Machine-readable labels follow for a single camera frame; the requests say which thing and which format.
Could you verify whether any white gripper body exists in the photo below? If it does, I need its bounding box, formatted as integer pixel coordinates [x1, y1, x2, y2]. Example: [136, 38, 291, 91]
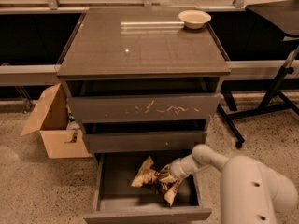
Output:
[170, 158, 190, 179]

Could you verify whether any brown chip bag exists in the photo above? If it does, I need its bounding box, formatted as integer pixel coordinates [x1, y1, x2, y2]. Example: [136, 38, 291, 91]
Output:
[131, 157, 182, 206]

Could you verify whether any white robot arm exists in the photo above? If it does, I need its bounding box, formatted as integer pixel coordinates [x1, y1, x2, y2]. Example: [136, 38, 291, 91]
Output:
[170, 145, 298, 224]

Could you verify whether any grey middle drawer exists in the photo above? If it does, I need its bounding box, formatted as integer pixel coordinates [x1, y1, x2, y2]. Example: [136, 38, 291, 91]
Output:
[83, 119, 207, 153]

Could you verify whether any grey drawer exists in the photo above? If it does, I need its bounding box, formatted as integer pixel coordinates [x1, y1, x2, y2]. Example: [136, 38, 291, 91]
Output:
[84, 150, 211, 224]
[64, 78, 220, 123]
[83, 119, 207, 153]

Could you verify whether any grey bottom drawer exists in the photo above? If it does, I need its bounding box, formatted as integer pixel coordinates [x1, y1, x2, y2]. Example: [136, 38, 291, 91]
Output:
[84, 150, 211, 224]

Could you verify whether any grey drawer cabinet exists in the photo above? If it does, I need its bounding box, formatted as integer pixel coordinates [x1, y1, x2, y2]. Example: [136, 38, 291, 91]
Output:
[56, 7, 232, 161]

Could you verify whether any grey top drawer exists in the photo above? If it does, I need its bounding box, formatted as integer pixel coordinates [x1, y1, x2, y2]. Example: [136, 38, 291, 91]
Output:
[64, 78, 220, 123]

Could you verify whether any bottle in cardboard box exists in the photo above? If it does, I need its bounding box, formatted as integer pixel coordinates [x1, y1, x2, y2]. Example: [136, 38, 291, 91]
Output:
[65, 105, 79, 130]

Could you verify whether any open cardboard box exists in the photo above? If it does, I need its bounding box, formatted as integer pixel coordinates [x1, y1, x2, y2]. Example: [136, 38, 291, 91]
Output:
[21, 84, 90, 159]

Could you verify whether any white bowl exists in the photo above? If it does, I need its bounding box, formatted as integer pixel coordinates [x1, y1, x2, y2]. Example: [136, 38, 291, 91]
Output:
[178, 10, 211, 30]

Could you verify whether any black rolling stand table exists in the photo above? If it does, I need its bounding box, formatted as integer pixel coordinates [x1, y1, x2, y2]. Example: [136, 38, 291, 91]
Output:
[218, 0, 299, 148]

